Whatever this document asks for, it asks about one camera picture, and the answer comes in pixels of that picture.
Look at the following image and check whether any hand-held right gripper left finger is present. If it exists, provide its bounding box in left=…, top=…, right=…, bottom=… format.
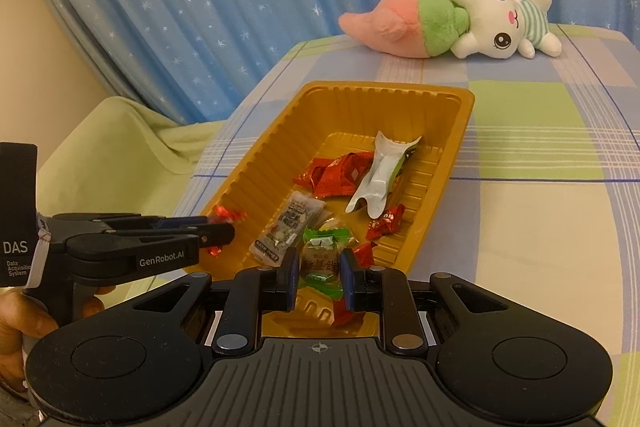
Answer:
left=127, top=249, right=301, bottom=358

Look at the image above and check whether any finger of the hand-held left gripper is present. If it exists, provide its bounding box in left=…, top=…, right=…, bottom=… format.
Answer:
left=50, top=212, right=217, bottom=241
left=67, top=222, right=237, bottom=259

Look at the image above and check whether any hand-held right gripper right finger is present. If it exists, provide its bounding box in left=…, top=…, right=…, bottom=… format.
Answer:
left=339, top=248, right=506, bottom=358

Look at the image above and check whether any green candy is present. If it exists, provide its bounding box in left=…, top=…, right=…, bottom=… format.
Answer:
left=301, top=227, right=353, bottom=298

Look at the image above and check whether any clear grey snack packet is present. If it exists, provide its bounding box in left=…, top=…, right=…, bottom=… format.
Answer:
left=248, top=191, right=327, bottom=265

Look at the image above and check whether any green white snack packet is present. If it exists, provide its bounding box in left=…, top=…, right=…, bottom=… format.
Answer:
left=345, top=131, right=423, bottom=218

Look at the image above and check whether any orange plastic tray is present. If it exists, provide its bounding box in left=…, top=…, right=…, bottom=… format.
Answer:
left=172, top=80, right=476, bottom=338

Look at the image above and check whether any person's left hand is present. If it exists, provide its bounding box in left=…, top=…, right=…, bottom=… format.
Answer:
left=0, top=284, right=118, bottom=403

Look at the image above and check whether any light green cloth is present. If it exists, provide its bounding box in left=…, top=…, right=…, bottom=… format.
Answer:
left=37, top=96, right=233, bottom=228

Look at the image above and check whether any checked pastel tablecloth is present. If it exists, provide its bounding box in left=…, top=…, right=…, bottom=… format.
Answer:
left=172, top=23, right=640, bottom=408

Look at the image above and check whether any blue star curtain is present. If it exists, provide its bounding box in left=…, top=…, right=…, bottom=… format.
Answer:
left=10, top=0, right=640, bottom=128

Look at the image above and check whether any white rabbit plush toy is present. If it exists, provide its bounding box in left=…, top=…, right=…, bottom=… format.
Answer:
left=337, top=0, right=563, bottom=60

